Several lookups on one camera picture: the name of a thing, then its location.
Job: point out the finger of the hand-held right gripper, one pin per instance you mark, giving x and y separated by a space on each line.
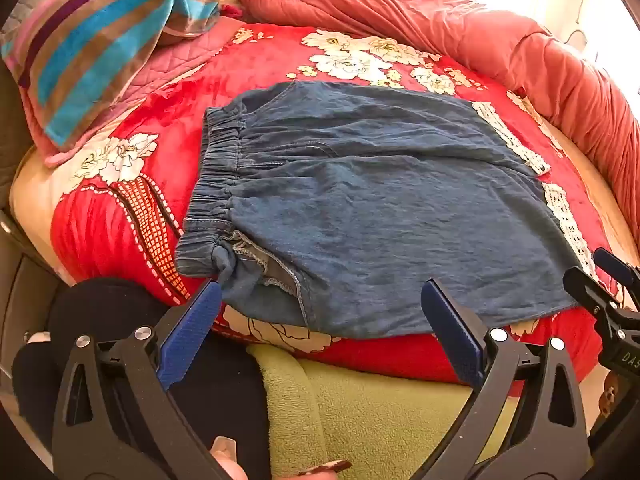
590 292
612 262

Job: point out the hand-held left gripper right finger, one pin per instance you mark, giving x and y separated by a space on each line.
452 330

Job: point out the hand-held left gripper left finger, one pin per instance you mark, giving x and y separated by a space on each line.
192 327

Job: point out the blue denim pants lace trim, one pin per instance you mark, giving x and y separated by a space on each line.
350 210

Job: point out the person's right hand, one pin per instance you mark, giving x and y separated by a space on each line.
611 392

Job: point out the person's left hand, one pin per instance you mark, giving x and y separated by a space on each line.
230 465

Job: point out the red floral blanket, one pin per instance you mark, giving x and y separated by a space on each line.
440 355

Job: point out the green fleece garment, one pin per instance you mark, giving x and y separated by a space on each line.
375 425

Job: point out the pink quilted pillow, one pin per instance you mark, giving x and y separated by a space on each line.
165 67

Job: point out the coral comforter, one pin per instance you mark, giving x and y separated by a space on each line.
450 25

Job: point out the striped towel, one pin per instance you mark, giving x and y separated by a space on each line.
100 35

